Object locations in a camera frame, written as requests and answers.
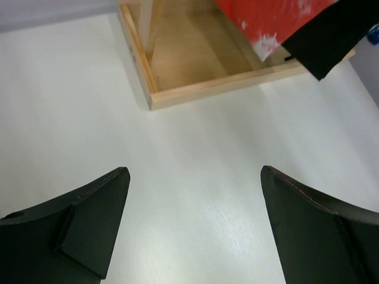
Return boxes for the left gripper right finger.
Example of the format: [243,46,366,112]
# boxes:
[261,166,378,283]

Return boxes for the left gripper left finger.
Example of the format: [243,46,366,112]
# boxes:
[1,167,130,283]

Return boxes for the black trousers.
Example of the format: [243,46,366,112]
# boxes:
[282,0,378,80]

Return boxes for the blue patterned trousers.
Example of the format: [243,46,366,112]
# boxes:
[367,24,379,46]

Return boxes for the red white trousers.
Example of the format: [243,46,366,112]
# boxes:
[215,0,335,61]

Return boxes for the wooden clothes rack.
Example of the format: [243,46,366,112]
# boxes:
[118,0,356,112]

